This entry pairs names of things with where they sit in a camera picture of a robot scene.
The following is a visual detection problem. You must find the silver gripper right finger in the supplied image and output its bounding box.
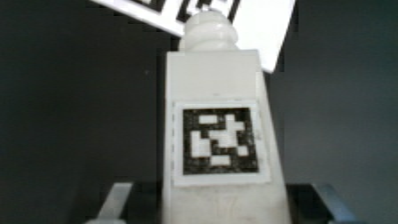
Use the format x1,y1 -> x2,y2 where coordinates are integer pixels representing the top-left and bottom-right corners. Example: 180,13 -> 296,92
313,183 -> 369,224

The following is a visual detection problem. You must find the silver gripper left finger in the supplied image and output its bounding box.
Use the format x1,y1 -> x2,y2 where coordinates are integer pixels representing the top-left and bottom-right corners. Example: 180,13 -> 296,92
84,183 -> 134,224

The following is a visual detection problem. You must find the white table leg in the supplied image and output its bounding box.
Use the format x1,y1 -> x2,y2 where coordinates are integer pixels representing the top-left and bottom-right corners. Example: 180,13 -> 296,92
161,9 -> 294,224

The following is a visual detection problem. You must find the paper sheet with fiducial markers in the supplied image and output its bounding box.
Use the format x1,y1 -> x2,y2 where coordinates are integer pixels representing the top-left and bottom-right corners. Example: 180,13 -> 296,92
91,0 -> 297,73

